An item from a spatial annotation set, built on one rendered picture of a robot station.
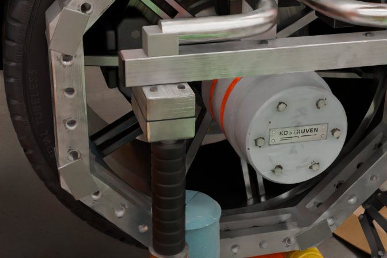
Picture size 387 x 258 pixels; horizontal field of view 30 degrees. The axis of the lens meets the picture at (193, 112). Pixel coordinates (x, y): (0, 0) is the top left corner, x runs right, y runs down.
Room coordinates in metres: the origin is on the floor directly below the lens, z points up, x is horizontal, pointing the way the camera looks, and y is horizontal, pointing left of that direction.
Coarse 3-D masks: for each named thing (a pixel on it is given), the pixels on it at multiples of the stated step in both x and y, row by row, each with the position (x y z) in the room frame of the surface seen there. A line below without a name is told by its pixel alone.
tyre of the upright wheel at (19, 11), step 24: (24, 0) 0.91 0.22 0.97; (48, 0) 0.91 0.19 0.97; (24, 24) 0.91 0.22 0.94; (24, 48) 0.91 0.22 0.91; (24, 72) 0.91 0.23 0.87; (48, 72) 0.91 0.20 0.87; (24, 96) 0.90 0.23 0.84; (48, 96) 0.91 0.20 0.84; (384, 96) 1.05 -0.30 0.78; (24, 120) 0.90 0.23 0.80; (48, 120) 0.91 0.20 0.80; (24, 144) 0.91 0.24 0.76; (48, 144) 0.91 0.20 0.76; (48, 168) 0.91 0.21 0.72; (96, 216) 0.93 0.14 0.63; (120, 240) 0.95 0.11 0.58
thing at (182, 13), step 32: (224, 0) 1.00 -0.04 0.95; (384, 0) 1.04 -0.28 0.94; (288, 32) 1.03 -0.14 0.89; (352, 32) 1.15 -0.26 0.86; (96, 64) 0.95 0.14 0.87; (384, 64) 1.05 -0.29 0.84; (352, 96) 1.10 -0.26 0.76; (96, 128) 1.06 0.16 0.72; (128, 128) 0.98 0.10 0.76; (352, 128) 1.05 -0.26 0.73; (96, 160) 0.93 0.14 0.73; (128, 160) 1.05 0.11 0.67; (192, 160) 0.99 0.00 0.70; (224, 160) 1.15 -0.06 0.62; (224, 192) 1.04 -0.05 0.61; (256, 192) 1.02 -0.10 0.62; (288, 192) 1.01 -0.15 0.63
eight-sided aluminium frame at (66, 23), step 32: (64, 0) 0.87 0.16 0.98; (96, 0) 0.85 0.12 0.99; (64, 32) 0.84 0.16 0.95; (64, 64) 0.84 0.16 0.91; (64, 96) 0.84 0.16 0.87; (64, 128) 0.84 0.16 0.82; (384, 128) 1.00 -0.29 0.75; (64, 160) 0.84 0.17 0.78; (352, 160) 0.99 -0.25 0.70; (384, 160) 0.96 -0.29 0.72; (96, 192) 0.86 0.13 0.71; (128, 192) 0.90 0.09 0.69; (320, 192) 0.98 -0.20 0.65; (352, 192) 0.94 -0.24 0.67; (128, 224) 0.86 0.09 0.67; (224, 224) 0.94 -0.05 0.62; (256, 224) 0.95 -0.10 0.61; (288, 224) 0.93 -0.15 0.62; (320, 224) 0.93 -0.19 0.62; (224, 256) 0.89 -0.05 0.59
